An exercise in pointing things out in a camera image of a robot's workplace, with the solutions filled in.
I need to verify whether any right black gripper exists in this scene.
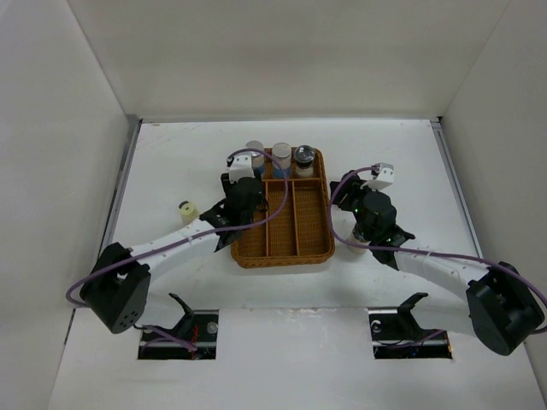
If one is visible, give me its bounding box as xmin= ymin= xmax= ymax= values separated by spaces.
xmin=329 ymin=175 xmax=382 ymax=241

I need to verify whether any silver lid blue label jar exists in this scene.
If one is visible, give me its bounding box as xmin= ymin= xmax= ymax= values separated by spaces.
xmin=245 ymin=140 xmax=265 ymax=176

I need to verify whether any yellow cap spice bottle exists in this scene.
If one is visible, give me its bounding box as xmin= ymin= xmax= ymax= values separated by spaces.
xmin=179 ymin=201 xmax=200 ymax=226

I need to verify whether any grey lid grinder bottle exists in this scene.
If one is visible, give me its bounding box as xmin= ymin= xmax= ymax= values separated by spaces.
xmin=293 ymin=144 xmax=315 ymax=178

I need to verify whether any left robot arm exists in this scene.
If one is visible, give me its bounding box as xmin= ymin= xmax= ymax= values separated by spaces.
xmin=79 ymin=174 xmax=268 ymax=341

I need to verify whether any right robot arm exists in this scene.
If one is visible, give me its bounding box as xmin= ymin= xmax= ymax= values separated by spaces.
xmin=329 ymin=166 xmax=546 ymax=356

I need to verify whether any black round cap spice bottle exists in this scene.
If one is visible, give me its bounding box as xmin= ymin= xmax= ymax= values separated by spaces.
xmin=347 ymin=227 xmax=369 ymax=255

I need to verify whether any brown wicker divided tray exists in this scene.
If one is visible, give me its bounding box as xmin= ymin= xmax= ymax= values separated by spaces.
xmin=231 ymin=150 xmax=334 ymax=268

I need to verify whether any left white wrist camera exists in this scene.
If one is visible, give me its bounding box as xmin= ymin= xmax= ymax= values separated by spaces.
xmin=226 ymin=151 xmax=255 ymax=184

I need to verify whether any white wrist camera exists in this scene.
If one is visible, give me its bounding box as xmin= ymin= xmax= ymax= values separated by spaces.
xmin=226 ymin=151 xmax=255 ymax=184
xmin=367 ymin=162 xmax=395 ymax=190

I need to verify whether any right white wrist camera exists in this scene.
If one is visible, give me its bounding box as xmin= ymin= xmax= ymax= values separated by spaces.
xmin=367 ymin=162 xmax=395 ymax=190

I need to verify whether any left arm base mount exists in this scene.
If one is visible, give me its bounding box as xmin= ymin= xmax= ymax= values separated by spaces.
xmin=135 ymin=293 xmax=220 ymax=360

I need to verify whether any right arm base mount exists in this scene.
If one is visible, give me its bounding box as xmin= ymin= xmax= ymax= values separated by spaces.
xmin=368 ymin=292 xmax=452 ymax=360

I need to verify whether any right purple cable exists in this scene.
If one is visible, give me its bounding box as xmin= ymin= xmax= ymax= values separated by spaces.
xmin=327 ymin=166 xmax=547 ymax=334

